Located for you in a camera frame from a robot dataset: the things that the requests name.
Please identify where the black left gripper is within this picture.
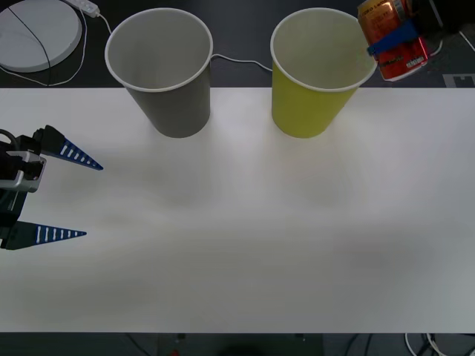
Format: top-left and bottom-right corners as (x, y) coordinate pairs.
(0, 125), (105, 251)

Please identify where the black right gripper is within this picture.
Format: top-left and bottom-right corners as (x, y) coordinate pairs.
(366, 0), (445, 56)

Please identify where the orange and red drink can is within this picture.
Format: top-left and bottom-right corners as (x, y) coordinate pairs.
(357, 0), (430, 82)

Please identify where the yellow-green plastic bin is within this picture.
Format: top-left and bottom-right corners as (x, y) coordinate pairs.
(269, 7), (379, 140)

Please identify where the grey plastic bin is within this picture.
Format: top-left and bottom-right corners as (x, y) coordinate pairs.
(104, 7), (214, 139)

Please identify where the white round disc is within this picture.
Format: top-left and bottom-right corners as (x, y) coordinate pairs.
(0, 0), (84, 73)

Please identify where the white cable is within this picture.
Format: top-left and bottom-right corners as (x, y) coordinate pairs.
(96, 13), (275, 72)
(0, 5), (89, 88)
(459, 30), (475, 53)
(404, 332), (446, 356)

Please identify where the thin black cable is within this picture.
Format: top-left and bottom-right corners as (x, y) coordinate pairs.
(7, 5), (52, 71)

